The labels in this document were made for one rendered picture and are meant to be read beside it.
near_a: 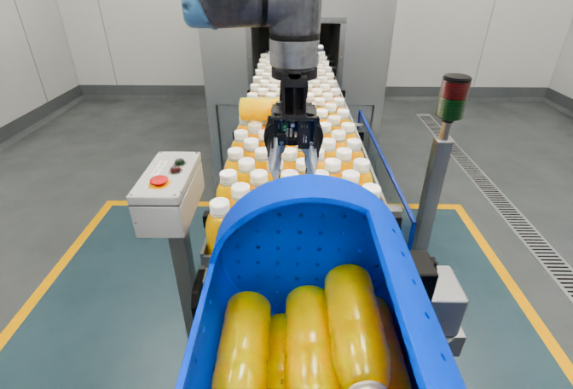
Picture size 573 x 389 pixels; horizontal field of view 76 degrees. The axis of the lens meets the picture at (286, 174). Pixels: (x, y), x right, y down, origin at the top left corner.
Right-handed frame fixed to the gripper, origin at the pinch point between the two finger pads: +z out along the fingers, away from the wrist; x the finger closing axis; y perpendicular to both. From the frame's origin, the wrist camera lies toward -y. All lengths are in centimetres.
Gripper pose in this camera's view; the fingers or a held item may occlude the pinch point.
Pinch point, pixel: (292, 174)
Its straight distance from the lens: 68.1
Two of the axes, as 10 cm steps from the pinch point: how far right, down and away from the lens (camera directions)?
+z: 0.0, 8.7, 4.8
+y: -0.1, 4.8, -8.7
